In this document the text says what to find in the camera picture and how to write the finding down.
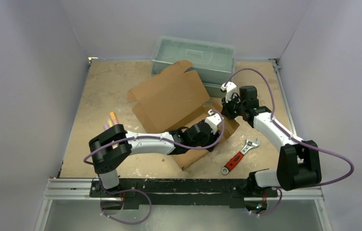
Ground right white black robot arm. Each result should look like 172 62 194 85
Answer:
220 82 322 196

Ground black metal base rail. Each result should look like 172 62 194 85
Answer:
44 178 325 210

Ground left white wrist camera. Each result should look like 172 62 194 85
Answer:
204 109 224 134

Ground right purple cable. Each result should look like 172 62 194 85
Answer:
224 67 355 218

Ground brown cardboard box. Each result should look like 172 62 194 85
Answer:
126 59 241 171

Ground orange pink highlighter marker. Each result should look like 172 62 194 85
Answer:
109 112 119 125

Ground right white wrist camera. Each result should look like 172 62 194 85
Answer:
220 81 237 103

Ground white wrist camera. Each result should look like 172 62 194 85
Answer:
204 109 224 134
220 81 237 103

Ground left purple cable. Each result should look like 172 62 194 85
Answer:
83 110 226 167

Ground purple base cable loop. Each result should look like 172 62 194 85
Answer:
99 178 153 226

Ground translucent green plastic toolbox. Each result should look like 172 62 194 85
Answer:
151 36 236 98

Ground red handled adjustable wrench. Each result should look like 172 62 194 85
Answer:
221 137 261 175

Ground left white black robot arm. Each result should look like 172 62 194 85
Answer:
88 120 224 197

